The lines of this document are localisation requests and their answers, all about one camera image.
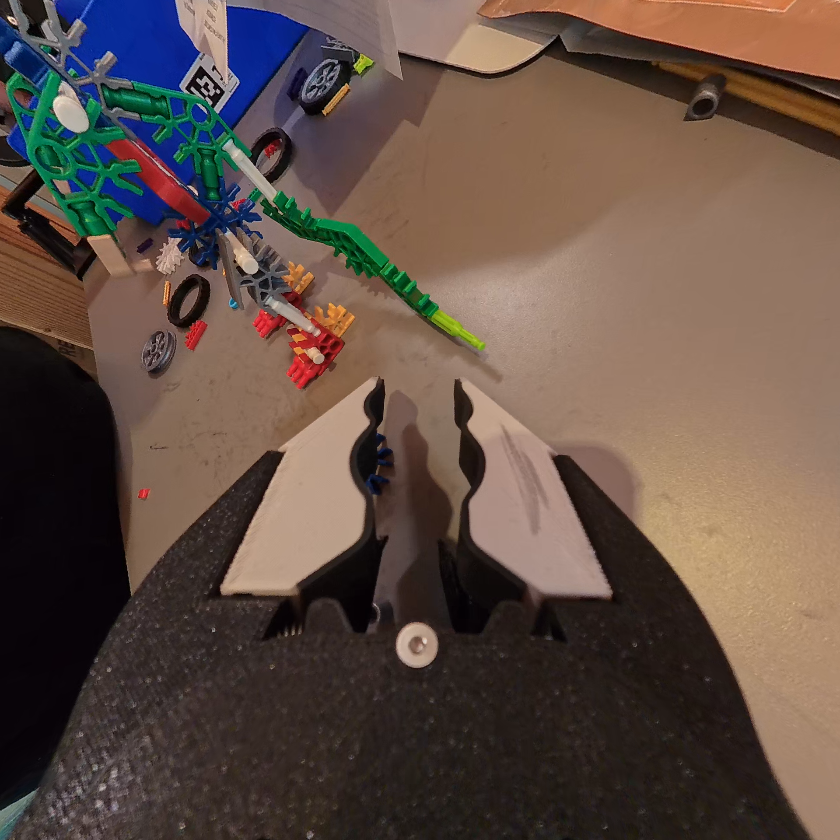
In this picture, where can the small grey spacer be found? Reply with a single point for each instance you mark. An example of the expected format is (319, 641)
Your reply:
(706, 96)

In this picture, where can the blue plastic bin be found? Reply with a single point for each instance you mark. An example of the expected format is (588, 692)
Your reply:
(145, 33)

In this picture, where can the grey toy wheel hub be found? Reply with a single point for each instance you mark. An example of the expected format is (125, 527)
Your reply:
(158, 351)

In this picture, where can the yellow rod with grey connector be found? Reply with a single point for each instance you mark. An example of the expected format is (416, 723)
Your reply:
(788, 105)

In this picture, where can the tan connector piece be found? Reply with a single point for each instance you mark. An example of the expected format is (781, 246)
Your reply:
(116, 252)

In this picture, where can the brown wooden box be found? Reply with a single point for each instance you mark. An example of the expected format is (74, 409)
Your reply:
(40, 302)

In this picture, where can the blue snowflake connector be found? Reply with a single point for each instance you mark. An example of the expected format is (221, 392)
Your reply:
(381, 462)

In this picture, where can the red fan-shaped connector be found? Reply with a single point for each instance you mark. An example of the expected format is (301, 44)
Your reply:
(196, 334)

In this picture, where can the short yellow rod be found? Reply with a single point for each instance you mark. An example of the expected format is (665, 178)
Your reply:
(337, 100)

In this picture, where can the green and lime connector cluster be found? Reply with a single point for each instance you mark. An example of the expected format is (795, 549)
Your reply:
(355, 247)

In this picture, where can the colourful toy construction model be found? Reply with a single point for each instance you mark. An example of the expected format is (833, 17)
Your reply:
(151, 99)

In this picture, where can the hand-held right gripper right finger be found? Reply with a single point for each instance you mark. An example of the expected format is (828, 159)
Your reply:
(533, 519)

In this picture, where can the black toy tire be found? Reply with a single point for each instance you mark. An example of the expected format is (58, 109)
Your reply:
(171, 313)
(257, 142)
(322, 82)

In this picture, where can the white snowflake connector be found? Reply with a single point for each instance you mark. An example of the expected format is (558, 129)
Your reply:
(168, 256)

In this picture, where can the small lime plastic piece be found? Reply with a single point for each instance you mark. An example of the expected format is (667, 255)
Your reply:
(364, 62)

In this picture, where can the printed instruction sheet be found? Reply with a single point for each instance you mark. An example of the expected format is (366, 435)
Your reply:
(341, 20)

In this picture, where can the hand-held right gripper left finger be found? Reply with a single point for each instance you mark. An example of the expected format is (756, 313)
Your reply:
(294, 519)

